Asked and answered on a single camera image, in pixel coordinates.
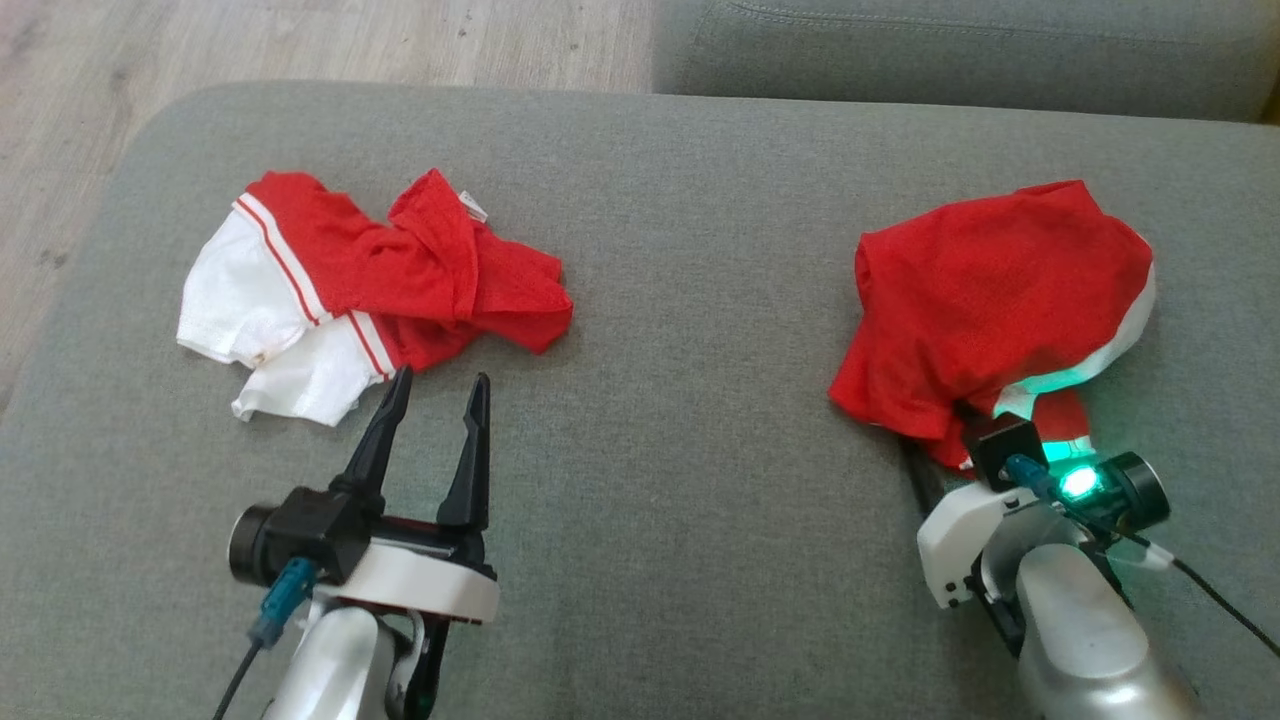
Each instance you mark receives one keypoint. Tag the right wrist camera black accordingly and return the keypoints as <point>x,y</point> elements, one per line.
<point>1005,450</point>

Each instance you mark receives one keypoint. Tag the red mesh garment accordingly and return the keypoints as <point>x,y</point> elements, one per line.
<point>990,300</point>

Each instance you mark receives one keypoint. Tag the grey sofa section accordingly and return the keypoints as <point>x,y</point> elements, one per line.
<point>960,50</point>

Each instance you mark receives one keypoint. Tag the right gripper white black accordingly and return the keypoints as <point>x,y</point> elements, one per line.
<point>955,530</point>

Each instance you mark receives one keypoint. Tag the grey sofa seat cushion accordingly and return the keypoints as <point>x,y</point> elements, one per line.
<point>680,450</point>

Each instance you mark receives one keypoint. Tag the red white sports jersey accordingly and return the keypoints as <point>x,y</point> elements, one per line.
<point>400,270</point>

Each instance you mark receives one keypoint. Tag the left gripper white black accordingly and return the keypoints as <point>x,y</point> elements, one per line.
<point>430,580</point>

